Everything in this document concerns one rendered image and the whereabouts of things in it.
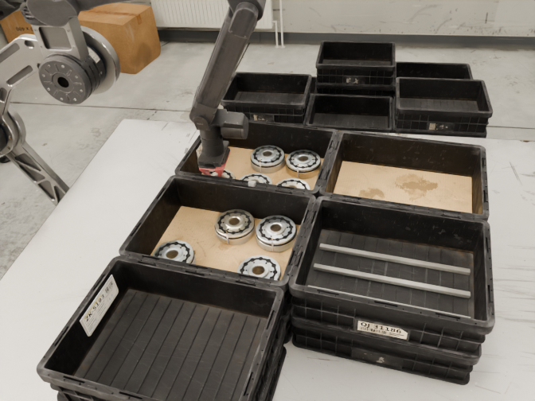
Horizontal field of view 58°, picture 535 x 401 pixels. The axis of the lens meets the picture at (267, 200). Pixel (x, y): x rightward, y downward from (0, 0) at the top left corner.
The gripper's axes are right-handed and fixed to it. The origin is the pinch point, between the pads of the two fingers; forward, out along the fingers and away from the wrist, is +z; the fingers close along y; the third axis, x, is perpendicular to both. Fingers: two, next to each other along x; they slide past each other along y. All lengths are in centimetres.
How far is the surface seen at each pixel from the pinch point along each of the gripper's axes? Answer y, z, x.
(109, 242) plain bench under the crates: -13.6, 17.3, 32.0
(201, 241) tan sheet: -21.5, 3.8, -1.0
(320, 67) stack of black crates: 128, 31, -17
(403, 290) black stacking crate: -30, 3, -51
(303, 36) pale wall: 286, 84, 11
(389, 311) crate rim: -43, -6, -47
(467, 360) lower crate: -45, 5, -64
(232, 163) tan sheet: 11.8, 4.3, -1.0
